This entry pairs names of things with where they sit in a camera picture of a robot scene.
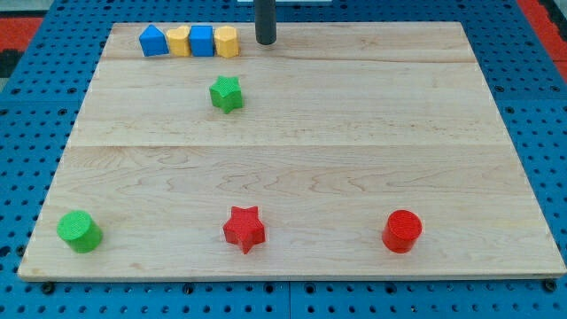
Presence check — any green star block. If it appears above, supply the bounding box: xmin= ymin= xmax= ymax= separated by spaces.
xmin=209 ymin=75 xmax=244 ymax=114

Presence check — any wooden board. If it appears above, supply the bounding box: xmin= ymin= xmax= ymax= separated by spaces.
xmin=18 ymin=22 xmax=566 ymax=282

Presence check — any red star block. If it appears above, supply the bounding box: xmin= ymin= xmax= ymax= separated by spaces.
xmin=222 ymin=206 xmax=266 ymax=254

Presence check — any yellow hexagon block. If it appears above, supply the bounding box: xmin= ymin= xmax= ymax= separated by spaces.
xmin=214 ymin=26 xmax=240 ymax=58

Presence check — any red cylinder block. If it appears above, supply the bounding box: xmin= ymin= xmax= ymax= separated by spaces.
xmin=382 ymin=210 xmax=423 ymax=253

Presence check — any blue cube block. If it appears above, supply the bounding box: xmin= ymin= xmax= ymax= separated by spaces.
xmin=189 ymin=25 xmax=214 ymax=57

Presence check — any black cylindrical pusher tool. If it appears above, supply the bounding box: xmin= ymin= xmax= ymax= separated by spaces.
xmin=253 ymin=0 xmax=276 ymax=45

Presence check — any yellow heart block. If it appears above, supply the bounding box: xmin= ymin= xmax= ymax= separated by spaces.
xmin=166 ymin=26 xmax=191 ymax=57

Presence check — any blue pentagon block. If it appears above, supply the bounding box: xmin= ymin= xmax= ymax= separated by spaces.
xmin=138 ymin=24 xmax=169 ymax=57

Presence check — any green cylinder block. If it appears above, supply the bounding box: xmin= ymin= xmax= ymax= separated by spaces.
xmin=57 ymin=210 xmax=103 ymax=253

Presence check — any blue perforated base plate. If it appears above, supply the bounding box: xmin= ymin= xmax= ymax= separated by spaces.
xmin=1 ymin=0 xmax=566 ymax=318

